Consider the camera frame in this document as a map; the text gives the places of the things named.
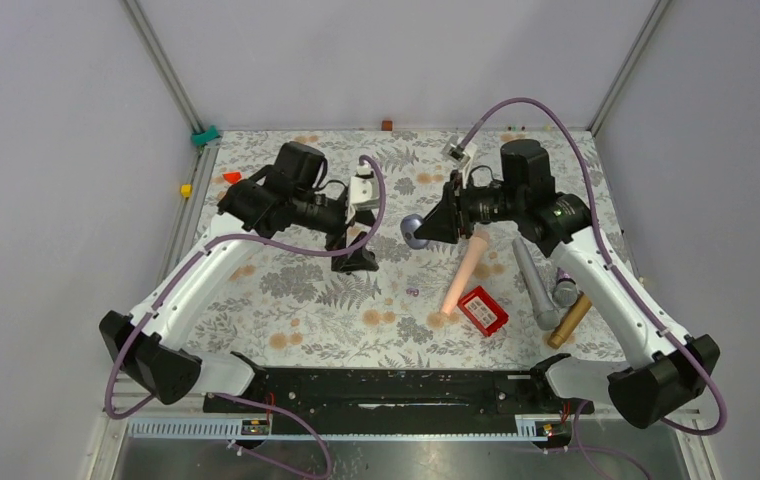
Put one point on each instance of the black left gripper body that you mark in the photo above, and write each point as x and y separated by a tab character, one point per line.
321	212

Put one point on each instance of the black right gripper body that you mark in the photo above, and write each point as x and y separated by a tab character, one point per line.
487	203

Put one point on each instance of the lavender earbud charging case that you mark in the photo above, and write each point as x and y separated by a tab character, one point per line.
408	227

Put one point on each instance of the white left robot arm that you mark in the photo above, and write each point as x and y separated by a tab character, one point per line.
148	344

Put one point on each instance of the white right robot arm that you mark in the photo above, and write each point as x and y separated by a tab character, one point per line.
665	367

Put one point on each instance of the pink cylindrical tube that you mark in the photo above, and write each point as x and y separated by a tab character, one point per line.
477	245

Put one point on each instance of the red wedge block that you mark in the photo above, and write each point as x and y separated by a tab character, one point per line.
232	178

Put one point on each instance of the red plastic bin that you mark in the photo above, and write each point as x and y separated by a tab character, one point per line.
486	315

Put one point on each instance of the floral patterned mat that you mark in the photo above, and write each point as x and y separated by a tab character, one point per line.
280	309

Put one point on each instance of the yellow cube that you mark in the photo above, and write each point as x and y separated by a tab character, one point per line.
186	191

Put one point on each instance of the purple glitter microphone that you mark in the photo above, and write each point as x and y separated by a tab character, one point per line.
565	292

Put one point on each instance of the teal curved block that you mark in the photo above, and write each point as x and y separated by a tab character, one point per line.
203	138

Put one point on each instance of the grey microphone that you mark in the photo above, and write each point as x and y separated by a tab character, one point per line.
545	313

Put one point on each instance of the gold microphone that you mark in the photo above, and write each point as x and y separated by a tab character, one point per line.
570	321

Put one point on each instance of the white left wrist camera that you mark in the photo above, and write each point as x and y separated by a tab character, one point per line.
363	193

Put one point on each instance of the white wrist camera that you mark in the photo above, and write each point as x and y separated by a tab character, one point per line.
363	193
460	155

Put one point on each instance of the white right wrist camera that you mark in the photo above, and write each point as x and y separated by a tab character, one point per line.
460	155

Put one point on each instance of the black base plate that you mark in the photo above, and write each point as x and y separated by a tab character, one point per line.
431	399

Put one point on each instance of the aluminium frame rail right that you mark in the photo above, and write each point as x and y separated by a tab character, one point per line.
649	27

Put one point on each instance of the white slotted cable duct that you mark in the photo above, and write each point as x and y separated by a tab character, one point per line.
257	429

